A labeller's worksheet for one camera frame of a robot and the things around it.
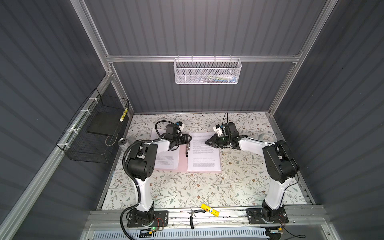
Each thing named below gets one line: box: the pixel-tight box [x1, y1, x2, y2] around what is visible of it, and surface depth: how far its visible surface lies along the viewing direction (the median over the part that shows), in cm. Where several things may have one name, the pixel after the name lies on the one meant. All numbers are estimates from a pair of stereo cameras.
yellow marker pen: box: [200, 203, 220, 217], surface depth 77 cm
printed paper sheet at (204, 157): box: [187, 132, 221, 172], surface depth 96 cm
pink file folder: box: [151, 128, 223, 173], surface depth 95 cm
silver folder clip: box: [185, 142, 191, 158], surface depth 101 cm
